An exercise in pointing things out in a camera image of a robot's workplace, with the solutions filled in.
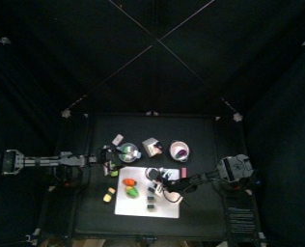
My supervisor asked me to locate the black round dish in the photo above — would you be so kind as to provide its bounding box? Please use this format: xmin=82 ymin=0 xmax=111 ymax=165
xmin=144 ymin=167 xmax=162 ymax=181

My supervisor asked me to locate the pale blue-white box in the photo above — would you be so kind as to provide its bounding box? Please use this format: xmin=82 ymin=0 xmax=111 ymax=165
xmin=162 ymin=168 xmax=180 ymax=181

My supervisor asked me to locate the white flat card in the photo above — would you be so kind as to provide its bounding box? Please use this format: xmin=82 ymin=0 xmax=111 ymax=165
xmin=111 ymin=133 xmax=126 ymax=146

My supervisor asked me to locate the green toy vegetable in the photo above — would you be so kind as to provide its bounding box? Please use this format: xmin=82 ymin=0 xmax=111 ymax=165
xmin=124 ymin=185 xmax=140 ymax=199

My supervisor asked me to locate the white cutting board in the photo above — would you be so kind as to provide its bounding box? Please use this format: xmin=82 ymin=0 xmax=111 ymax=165
xmin=114 ymin=166 xmax=182 ymax=220

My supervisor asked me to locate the white and pink bowl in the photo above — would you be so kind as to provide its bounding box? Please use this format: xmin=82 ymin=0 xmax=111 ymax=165
xmin=168 ymin=140 xmax=191 ymax=163

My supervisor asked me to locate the white printed label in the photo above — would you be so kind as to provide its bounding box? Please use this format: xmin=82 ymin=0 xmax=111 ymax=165
xmin=227 ymin=206 xmax=255 ymax=239

